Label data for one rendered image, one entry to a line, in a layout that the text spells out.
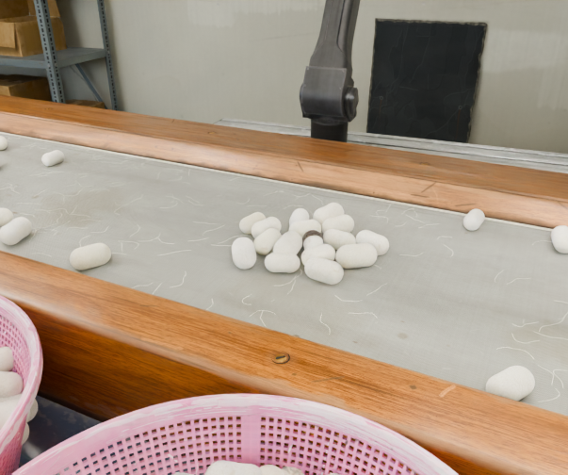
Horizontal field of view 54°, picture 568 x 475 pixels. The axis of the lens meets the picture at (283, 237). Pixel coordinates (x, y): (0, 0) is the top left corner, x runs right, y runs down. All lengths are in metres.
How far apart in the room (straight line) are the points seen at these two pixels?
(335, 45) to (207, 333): 0.62
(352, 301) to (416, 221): 0.17
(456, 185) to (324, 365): 0.35
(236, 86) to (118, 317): 2.43
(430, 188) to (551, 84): 1.90
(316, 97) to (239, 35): 1.87
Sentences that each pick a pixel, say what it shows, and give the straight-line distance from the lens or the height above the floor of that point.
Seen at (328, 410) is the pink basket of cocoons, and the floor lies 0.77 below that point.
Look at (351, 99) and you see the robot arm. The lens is 0.89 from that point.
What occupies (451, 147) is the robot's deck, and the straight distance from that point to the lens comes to 1.09.
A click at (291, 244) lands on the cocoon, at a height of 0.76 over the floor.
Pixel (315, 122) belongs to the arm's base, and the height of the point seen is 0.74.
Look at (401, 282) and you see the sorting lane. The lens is 0.49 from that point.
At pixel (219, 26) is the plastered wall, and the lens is 2.79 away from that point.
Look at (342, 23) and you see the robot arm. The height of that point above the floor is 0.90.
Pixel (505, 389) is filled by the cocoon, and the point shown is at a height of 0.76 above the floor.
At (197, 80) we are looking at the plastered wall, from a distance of 2.89.
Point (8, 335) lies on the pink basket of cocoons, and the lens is 0.45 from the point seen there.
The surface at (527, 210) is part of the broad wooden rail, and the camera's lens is 0.63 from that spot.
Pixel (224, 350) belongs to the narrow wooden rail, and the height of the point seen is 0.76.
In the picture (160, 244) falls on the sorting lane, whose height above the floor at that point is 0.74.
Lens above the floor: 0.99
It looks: 27 degrees down
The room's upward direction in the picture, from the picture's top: straight up
